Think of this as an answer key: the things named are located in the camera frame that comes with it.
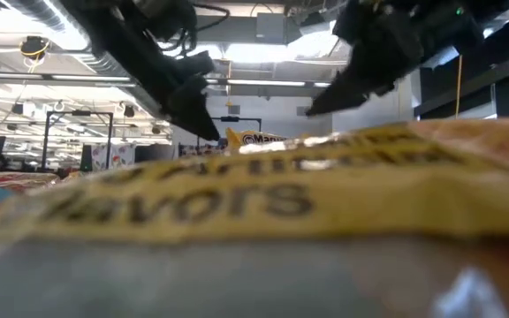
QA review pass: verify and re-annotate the hanging yellow cord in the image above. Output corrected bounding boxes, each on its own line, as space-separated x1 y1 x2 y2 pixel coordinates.
454 52 464 119

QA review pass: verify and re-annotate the silver ceiling duct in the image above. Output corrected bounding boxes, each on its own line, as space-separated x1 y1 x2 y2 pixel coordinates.
2 0 167 118

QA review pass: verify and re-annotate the dark patterned partition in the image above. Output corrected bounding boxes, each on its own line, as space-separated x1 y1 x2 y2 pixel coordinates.
178 143 224 158

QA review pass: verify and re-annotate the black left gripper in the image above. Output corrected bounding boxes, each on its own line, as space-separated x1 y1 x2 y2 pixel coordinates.
66 0 221 142

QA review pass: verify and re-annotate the grey ceiling box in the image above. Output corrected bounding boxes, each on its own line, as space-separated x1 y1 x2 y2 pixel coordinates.
255 11 292 45

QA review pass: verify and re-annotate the long ceiling light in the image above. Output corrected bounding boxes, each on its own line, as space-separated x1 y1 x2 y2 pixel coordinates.
0 72 134 84
205 78 331 88

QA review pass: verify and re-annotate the ceiling cord reel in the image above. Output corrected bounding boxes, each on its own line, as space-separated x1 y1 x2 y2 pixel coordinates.
19 34 51 63

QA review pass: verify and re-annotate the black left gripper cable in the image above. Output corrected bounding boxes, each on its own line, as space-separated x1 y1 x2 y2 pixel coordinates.
165 2 232 57

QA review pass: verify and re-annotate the floral patterned partition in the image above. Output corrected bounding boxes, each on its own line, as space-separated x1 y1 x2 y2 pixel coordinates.
90 143 136 172

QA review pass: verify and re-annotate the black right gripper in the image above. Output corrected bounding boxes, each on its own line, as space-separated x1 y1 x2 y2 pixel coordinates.
306 0 485 116

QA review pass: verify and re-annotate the red beef ramen pack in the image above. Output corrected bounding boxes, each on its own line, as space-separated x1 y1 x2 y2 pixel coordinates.
0 170 61 193

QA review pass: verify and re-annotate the yellow creamy chicken ramen pack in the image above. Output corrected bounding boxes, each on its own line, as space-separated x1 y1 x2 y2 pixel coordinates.
224 126 302 149

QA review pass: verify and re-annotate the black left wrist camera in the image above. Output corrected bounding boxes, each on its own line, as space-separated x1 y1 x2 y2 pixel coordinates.
133 0 201 43

